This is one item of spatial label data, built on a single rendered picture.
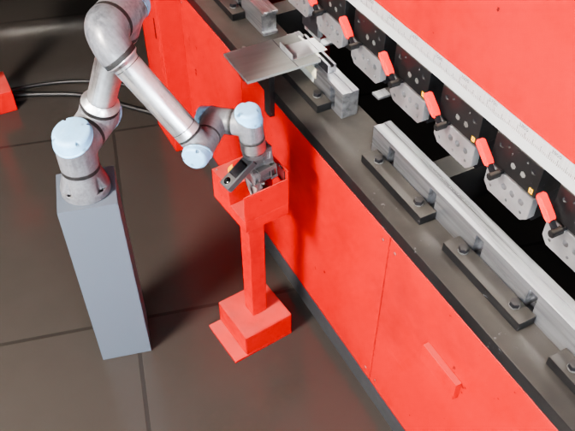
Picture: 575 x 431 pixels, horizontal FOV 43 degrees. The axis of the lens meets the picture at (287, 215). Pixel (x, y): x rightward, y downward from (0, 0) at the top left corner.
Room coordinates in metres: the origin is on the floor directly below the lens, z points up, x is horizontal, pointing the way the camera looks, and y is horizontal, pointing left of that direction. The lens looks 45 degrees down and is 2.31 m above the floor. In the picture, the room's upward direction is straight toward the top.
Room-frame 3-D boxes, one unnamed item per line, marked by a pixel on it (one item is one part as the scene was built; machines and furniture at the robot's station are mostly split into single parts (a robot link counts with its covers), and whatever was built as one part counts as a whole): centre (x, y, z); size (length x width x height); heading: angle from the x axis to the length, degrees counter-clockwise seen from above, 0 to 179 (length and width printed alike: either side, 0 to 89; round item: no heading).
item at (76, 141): (1.65, 0.62, 0.94); 0.13 x 0.12 x 0.14; 164
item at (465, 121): (1.41, -0.44, 1.21); 0.15 x 0.09 x 0.17; 28
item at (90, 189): (1.64, 0.62, 0.82); 0.15 x 0.15 x 0.10
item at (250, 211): (1.69, 0.12, 0.75); 0.20 x 0.16 x 0.18; 34
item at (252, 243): (1.69, 0.12, 0.39); 0.06 x 0.06 x 0.54; 34
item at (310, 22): (2.09, -0.08, 1.08); 0.10 x 0.02 x 0.10; 28
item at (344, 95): (2.04, -0.11, 0.92); 0.39 x 0.06 x 0.10; 28
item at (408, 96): (1.58, -0.35, 1.21); 0.15 x 0.09 x 0.17; 28
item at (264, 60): (2.02, 0.05, 1.00); 0.26 x 0.18 x 0.01; 118
